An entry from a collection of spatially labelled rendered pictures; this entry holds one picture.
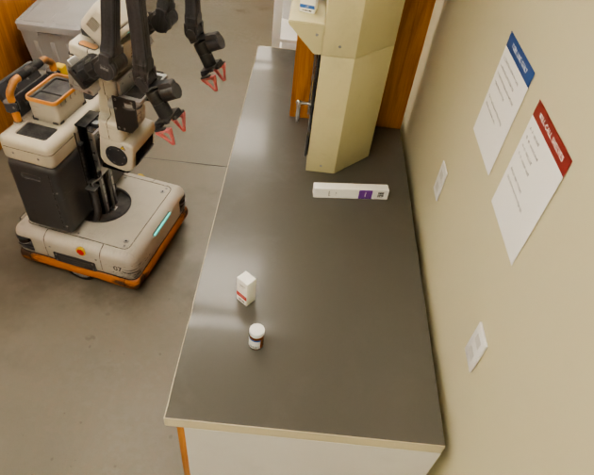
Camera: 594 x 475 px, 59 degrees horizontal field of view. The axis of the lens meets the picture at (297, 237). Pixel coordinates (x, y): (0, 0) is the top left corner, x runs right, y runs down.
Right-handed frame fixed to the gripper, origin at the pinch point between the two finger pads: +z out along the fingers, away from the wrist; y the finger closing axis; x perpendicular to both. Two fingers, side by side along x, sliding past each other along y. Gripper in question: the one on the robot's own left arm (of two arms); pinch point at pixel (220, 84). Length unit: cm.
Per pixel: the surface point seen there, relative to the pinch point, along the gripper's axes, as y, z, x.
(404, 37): 5, 2, -81
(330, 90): -37, -2, -62
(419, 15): 6, -4, -88
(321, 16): -32, -24, -65
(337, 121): -36, 11, -60
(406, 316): -94, 49, -84
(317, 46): -38, -17, -63
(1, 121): 37, 1, 186
